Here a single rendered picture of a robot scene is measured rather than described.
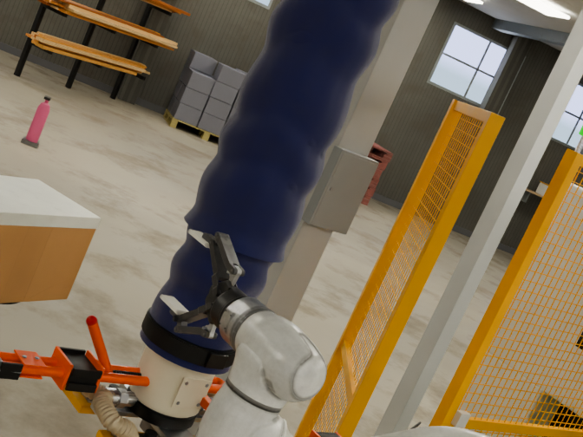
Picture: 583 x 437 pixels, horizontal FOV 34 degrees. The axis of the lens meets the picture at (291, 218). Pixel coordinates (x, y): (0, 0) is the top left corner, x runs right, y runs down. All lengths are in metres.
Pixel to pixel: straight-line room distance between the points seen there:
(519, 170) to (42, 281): 2.84
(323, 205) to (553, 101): 2.45
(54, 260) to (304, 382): 2.71
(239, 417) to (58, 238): 2.60
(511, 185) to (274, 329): 4.19
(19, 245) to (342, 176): 1.32
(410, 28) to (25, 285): 1.86
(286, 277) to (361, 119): 0.65
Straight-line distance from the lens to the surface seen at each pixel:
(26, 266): 3.97
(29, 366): 1.97
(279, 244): 2.02
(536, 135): 5.59
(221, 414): 1.52
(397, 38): 3.46
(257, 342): 1.49
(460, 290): 5.66
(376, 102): 3.48
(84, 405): 2.19
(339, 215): 3.50
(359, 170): 3.47
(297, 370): 1.45
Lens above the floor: 2.04
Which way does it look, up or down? 10 degrees down
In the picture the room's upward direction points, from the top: 24 degrees clockwise
